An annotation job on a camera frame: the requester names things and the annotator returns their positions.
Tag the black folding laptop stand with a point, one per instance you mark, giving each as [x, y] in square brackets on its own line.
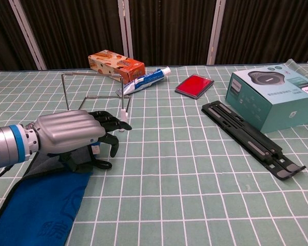
[246, 135]

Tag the teal product box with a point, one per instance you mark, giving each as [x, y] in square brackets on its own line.
[272, 102]

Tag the red ink pad case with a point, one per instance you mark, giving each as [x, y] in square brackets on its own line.
[193, 85]

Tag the blue and white toothpaste tube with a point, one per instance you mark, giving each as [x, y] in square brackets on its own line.
[143, 80]

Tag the blue towel with black trim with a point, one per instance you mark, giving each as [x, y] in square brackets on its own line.
[41, 205]

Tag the green checked tablecloth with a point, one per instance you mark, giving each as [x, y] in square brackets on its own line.
[195, 192]

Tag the white screen frame post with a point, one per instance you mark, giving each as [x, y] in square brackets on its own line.
[125, 33]
[27, 33]
[215, 33]

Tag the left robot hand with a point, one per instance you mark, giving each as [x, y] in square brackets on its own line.
[69, 130]

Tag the orange snack box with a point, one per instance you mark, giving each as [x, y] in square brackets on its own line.
[118, 64]

